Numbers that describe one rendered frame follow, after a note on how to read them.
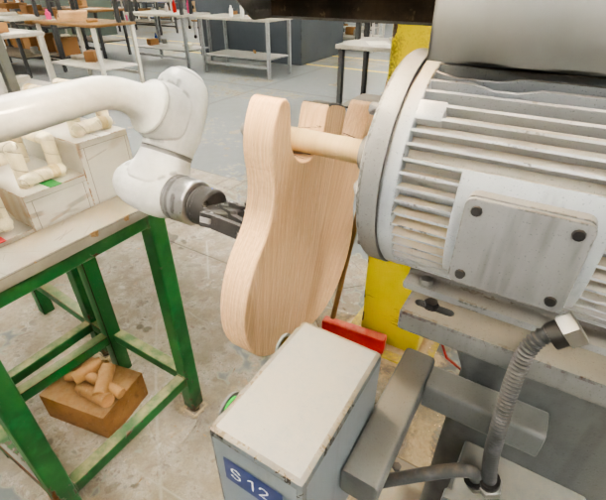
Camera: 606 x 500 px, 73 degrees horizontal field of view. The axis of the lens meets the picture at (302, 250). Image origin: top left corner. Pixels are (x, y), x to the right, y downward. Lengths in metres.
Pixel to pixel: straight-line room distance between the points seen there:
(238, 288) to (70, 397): 1.36
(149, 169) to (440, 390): 0.63
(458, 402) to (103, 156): 1.02
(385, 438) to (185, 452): 1.30
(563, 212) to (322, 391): 0.25
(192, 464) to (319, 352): 1.29
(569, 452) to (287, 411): 0.35
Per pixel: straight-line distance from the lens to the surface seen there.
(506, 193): 0.40
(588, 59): 0.41
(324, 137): 0.57
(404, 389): 0.52
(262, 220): 0.54
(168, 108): 0.82
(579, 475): 0.63
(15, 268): 1.06
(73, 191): 1.20
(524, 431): 0.54
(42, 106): 0.74
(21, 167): 1.17
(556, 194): 0.40
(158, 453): 1.75
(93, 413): 1.77
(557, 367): 0.49
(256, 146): 0.51
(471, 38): 0.42
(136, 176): 0.86
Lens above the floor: 1.44
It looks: 33 degrees down
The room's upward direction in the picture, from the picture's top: straight up
